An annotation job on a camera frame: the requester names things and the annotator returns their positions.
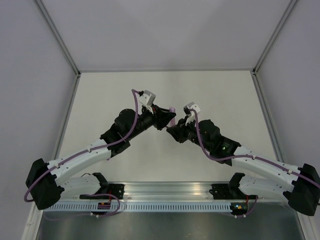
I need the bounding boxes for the white slotted cable duct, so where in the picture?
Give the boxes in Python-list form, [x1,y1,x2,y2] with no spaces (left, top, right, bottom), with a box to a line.
[45,200,232,213]

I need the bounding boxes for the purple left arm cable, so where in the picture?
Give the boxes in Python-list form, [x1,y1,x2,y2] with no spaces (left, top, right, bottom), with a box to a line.
[23,88,145,202]

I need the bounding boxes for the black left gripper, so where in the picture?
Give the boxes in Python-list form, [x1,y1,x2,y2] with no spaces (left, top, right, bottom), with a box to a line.
[127,104,177,141]

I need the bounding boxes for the aluminium frame post right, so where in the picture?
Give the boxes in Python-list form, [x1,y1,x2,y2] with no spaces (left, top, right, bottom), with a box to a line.
[251,0,299,75]

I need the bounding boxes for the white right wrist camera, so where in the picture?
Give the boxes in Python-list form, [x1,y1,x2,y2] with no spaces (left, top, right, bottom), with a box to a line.
[183,102,201,126]

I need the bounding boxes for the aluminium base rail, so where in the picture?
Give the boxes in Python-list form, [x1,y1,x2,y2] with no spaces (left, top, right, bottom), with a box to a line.
[62,181,298,201]

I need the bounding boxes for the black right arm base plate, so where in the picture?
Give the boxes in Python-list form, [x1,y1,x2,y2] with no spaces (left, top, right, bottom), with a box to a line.
[209,183,235,200]

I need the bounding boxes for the aluminium frame post left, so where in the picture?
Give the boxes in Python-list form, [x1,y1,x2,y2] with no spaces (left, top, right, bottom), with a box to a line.
[33,0,81,78]

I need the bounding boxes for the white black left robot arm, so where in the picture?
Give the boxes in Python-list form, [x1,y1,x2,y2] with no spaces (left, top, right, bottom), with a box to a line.
[25,104,176,210]

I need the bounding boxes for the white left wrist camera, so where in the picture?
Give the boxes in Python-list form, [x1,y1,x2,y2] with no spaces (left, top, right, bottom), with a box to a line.
[138,90,156,113]

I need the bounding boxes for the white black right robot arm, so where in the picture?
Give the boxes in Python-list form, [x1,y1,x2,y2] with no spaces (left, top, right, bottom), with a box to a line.
[166,118,320,216]

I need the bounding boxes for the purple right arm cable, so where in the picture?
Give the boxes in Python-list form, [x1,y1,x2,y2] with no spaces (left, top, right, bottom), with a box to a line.
[187,107,320,191]

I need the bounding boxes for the aluminium frame post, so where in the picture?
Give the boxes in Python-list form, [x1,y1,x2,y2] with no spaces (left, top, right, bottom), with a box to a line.
[251,0,299,75]
[33,0,81,78]

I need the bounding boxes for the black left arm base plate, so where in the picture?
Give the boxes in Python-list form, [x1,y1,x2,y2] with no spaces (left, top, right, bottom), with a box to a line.
[79,183,125,201]

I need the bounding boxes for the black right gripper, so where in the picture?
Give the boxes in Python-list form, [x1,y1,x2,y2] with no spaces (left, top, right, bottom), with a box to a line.
[167,114,212,152]

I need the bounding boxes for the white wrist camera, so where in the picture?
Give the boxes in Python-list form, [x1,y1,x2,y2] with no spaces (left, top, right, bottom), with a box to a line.
[183,102,201,126]
[138,90,156,113]

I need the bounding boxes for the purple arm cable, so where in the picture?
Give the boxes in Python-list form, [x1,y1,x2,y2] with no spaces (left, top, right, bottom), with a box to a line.
[23,88,145,202]
[187,107,320,191]

